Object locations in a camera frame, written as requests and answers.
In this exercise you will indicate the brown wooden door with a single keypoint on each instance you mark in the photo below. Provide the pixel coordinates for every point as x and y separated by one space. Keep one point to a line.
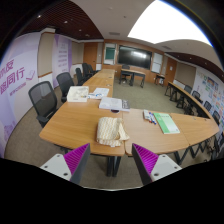
170 70
90 55

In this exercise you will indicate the small white blue package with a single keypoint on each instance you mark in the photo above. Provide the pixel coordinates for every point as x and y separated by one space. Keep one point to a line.
94 96

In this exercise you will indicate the black mesh office chair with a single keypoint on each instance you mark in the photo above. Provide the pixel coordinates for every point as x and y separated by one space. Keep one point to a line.
43 100
65 83

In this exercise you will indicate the blue marker pen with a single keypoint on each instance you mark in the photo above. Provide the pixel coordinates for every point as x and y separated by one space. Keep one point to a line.
153 118

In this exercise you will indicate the white wall whiteboard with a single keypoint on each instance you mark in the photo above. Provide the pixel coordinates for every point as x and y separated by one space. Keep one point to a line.
157 62

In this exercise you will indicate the long dark side table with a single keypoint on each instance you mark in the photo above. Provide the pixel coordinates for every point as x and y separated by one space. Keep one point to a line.
186 95

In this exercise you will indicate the red marker pen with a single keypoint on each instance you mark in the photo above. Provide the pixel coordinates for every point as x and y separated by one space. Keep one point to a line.
150 118

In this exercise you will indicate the green booklet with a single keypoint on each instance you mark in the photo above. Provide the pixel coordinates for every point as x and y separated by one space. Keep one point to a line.
166 123

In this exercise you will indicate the white whiteboard eraser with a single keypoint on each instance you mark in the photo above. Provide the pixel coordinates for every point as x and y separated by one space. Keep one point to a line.
146 115

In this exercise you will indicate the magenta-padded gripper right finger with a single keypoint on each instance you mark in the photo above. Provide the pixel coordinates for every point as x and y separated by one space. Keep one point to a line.
165 166

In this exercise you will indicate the black chair at presenter desk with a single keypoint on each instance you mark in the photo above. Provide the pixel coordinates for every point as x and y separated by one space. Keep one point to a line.
125 73

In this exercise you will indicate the dark presenter desk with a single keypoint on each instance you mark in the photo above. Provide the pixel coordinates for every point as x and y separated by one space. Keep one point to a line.
136 72

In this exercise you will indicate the large black wall screen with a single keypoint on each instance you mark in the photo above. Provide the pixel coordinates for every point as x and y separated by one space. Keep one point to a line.
135 56

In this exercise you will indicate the row of black office chairs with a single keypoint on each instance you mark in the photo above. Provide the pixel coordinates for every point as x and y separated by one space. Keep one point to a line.
86 70

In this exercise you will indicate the small dark side table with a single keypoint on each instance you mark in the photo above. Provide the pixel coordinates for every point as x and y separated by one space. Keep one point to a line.
160 77

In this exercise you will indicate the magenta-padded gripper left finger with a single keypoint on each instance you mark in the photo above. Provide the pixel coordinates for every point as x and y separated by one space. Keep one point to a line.
56 166

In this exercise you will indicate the bright ceiling light panel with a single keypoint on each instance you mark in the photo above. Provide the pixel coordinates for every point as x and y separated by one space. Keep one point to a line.
166 21

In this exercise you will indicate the purple wall banner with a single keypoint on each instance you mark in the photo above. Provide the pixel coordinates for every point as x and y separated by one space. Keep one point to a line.
62 55

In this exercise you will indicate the yellow zigzag striped towel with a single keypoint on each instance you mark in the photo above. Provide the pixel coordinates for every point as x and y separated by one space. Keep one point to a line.
110 131

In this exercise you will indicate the colourful wall notice board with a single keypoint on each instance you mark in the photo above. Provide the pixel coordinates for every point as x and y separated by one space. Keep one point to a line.
211 88

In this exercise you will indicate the large flat white box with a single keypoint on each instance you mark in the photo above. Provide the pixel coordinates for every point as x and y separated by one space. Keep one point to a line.
111 103

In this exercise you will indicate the white paper sheets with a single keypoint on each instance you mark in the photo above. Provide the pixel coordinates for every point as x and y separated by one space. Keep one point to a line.
101 91

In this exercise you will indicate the white open cardboard box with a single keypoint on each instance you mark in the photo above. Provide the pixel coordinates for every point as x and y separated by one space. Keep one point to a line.
77 96

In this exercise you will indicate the group of black side chairs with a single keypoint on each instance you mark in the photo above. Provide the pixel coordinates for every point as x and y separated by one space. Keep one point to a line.
208 106

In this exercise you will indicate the green white wall board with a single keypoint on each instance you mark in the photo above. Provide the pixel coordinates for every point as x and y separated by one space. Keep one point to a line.
110 53

